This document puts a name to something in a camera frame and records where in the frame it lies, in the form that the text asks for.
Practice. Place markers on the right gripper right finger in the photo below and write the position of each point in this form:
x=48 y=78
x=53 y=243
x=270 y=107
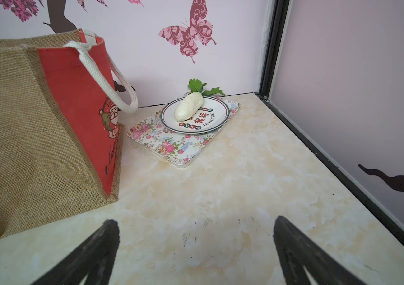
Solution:
x=300 y=256

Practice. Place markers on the brown jute tote bag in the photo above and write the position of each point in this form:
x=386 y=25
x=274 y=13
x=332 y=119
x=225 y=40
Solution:
x=60 y=134

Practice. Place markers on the round white printed plate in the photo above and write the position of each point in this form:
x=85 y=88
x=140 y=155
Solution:
x=213 y=114

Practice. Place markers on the white toy radish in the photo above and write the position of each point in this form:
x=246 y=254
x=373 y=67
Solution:
x=195 y=99

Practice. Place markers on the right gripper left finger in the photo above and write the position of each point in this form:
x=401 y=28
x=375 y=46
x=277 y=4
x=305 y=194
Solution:
x=91 y=263

